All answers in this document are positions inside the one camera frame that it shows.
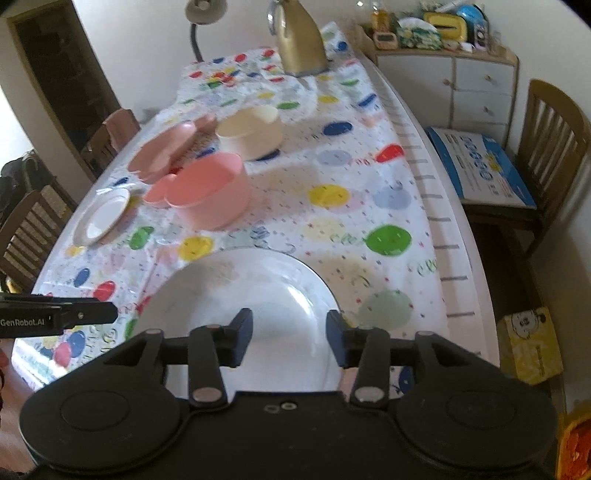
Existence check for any balloon birthday tablecloth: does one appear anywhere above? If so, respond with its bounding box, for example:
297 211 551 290
11 20 452 393

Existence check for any pink bowl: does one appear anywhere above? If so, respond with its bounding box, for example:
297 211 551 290
165 152 250 230

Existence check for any orange juice bottle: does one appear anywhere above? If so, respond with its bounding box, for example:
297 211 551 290
370 1 391 32

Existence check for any left hand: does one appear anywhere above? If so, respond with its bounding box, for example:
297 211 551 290
0 350 9 387

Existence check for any wooden chair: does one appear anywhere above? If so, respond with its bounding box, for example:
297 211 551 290
80 125 117 179
464 79 590 259
1 185 77 293

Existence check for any pink heart dish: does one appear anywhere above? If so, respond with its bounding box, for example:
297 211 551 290
143 174 179 208

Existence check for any small white plate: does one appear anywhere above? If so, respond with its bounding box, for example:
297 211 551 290
73 188 131 247

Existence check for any yellow cartoon box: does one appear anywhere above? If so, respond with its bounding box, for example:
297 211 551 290
497 307 564 386

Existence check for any right wooden chair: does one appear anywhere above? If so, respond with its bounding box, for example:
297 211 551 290
464 79 590 259

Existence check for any small kitchen timer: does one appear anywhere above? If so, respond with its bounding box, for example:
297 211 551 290
373 31 399 51

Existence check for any yellow tissue box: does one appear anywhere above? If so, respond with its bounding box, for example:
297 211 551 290
423 11 468 42

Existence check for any white drawer cabinet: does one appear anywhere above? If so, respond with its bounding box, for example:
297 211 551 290
356 25 519 145

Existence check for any gold thermos jug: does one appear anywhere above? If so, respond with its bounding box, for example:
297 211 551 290
266 0 329 77

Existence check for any cream bowl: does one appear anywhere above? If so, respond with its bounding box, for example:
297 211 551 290
215 105 283 161

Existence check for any near left wooden chair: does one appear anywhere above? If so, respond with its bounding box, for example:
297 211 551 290
1 185 77 293

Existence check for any large white plate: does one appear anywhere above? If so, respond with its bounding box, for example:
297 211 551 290
134 248 342 396

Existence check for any pink mouse-ear plate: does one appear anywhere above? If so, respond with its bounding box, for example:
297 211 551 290
127 114 217 184

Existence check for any blue white package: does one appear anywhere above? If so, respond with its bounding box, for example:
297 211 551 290
426 127 537 209

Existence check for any grey desk lamp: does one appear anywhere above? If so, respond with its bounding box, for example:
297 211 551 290
184 0 228 62

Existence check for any blue globe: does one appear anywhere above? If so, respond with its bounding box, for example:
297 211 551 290
456 4 487 29

